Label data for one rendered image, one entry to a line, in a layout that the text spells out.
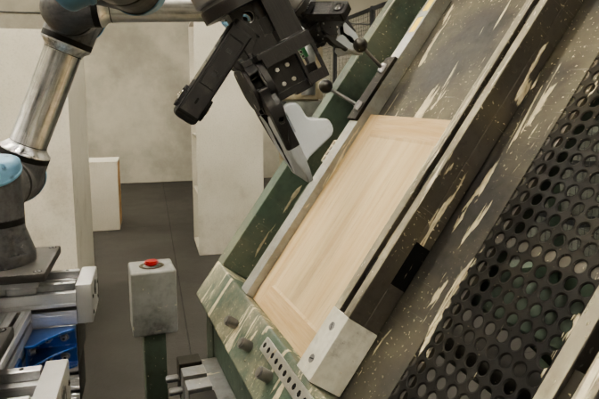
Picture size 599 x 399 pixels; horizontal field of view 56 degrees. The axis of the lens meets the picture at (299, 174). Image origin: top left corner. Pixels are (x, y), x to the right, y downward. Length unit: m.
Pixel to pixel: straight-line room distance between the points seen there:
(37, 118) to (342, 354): 0.88
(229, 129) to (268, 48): 4.29
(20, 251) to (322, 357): 0.70
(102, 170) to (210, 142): 1.58
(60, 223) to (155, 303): 1.90
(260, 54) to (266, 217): 1.13
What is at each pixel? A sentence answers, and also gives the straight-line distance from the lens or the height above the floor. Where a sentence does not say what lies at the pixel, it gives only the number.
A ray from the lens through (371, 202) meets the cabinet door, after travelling 1.23.
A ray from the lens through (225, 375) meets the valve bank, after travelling 1.43.
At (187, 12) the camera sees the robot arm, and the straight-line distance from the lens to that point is 1.27.
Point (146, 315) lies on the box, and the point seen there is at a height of 0.81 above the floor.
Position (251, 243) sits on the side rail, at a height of 0.97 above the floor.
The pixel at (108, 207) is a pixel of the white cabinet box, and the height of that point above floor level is 0.25.
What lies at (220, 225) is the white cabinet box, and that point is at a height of 0.26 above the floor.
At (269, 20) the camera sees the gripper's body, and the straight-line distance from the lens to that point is 0.60.
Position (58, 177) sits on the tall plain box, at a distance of 3.39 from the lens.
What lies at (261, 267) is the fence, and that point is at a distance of 1.45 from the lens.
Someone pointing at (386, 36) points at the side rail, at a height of 1.58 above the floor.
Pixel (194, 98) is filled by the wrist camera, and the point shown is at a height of 1.40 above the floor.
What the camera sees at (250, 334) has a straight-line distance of 1.30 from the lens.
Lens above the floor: 1.40
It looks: 8 degrees down
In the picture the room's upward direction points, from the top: straight up
